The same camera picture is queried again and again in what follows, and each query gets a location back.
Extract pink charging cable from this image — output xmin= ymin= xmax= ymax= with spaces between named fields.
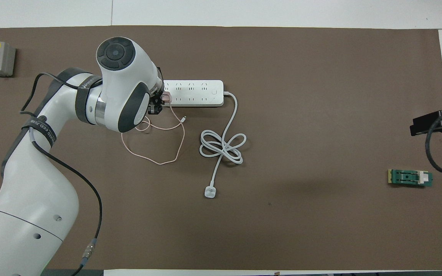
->
xmin=121 ymin=102 xmax=187 ymax=165

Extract white power strip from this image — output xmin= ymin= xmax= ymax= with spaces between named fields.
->
xmin=162 ymin=80 xmax=224 ymax=108

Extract brown table mat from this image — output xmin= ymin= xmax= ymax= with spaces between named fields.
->
xmin=0 ymin=25 xmax=442 ymax=271

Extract green knife switch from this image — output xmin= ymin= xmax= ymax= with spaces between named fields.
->
xmin=388 ymin=169 xmax=434 ymax=188

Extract white power strip cord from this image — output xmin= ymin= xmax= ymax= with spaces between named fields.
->
xmin=199 ymin=91 xmax=247 ymax=199

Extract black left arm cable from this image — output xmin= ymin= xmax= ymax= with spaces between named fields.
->
xmin=20 ymin=73 xmax=103 ymax=276

